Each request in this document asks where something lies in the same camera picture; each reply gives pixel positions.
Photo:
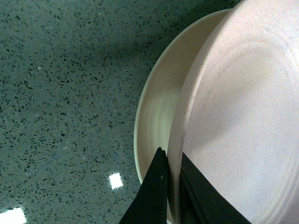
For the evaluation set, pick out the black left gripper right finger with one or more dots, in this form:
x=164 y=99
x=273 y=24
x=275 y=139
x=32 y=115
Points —
x=200 y=202

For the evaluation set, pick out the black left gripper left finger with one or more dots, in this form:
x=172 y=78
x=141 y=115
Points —
x=150 y=203

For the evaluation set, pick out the pink plate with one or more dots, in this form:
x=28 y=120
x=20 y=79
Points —
x=237 y=118

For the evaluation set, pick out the beige plate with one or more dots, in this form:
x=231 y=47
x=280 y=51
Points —
x=162 y=89

